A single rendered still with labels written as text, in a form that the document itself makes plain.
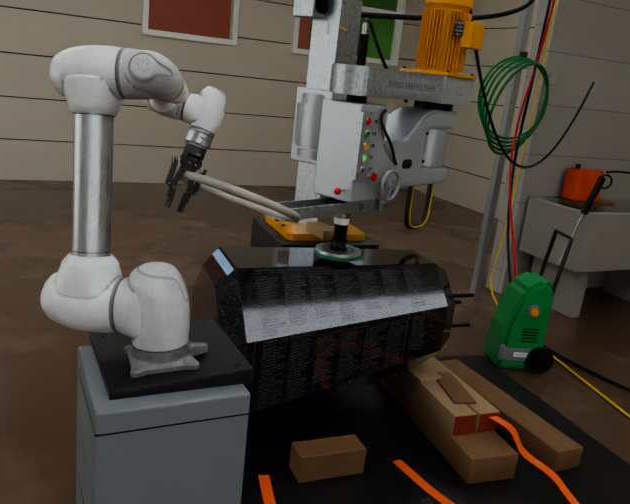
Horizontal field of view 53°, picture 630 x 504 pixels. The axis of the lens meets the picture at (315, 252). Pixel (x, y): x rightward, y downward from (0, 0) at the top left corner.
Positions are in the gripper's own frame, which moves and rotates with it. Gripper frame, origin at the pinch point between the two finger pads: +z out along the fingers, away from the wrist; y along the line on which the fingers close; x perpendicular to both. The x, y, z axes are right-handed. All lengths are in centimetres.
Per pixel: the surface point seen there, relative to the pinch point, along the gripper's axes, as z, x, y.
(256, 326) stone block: 36, 5, 54
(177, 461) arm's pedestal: 66, -64, -4
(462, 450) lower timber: 58, -42, 147
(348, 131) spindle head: -54, 6, 66
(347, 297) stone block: 13, 3, 93
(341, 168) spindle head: -39, 9, 71
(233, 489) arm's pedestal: 72, -65, 15
